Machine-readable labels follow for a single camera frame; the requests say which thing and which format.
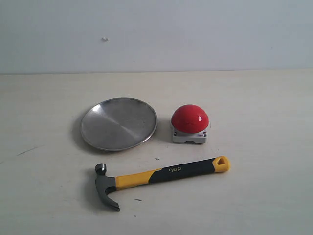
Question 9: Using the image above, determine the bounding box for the yellow black claw hammer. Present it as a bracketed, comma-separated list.
[95, 156, 230, 212]

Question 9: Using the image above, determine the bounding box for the red dome push button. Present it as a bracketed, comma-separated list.
[171, 104, 210, 144]

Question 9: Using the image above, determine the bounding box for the round steel plate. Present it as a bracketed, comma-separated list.
[80, 97, 158, 152]

